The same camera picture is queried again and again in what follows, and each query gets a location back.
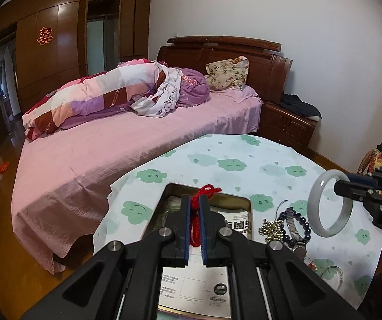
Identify wooden headboard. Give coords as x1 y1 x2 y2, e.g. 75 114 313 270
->
157 35 293 102

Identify lilac cloth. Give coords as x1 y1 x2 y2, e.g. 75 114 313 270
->
211 85 260 105

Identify red cord bracelet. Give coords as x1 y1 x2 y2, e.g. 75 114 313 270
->
190 184 223 249

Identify white floral cloth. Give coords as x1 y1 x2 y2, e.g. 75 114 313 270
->
131 67 183 118

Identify wooden nightstand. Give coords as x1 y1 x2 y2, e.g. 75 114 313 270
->
259 100 318 147

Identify gold bead necklace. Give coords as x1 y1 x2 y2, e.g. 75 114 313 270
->
258 219 286 245

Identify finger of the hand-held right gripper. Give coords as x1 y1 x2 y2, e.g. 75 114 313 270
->
347 173 380 188
334 179 382 207

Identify metal tin box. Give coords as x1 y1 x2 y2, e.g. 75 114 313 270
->
144 183 255 320

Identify red paper decoration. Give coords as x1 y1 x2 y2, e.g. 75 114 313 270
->
37 26 52 45

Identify floral pillow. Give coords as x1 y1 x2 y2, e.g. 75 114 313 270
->
205 56 249 90

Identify patchwork quilt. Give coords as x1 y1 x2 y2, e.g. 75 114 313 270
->
22 58 178 141

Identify silver wristwatch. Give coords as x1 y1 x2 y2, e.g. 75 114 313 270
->
283 207 308 262

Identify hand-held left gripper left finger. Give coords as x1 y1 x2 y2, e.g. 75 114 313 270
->
21 195 192 320

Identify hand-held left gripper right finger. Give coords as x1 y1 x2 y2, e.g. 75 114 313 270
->
198 195 366 320

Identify cloud print tablecloth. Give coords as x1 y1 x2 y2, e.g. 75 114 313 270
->
93 134 382 310

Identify dark clothes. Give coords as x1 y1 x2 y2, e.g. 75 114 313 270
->
279 94 322 121

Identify wooden wardrobe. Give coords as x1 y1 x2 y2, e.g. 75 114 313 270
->
0 0 153 114

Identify bed with pink sheet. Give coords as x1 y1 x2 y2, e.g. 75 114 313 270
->
11 85 263 274

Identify purple blanket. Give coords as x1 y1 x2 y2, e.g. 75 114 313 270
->
178 68 210 107

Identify pale jade bangle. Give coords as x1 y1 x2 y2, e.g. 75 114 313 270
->
307 169 354 238

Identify dark bead bracelet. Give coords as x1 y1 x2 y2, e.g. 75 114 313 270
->
276 211 312 251

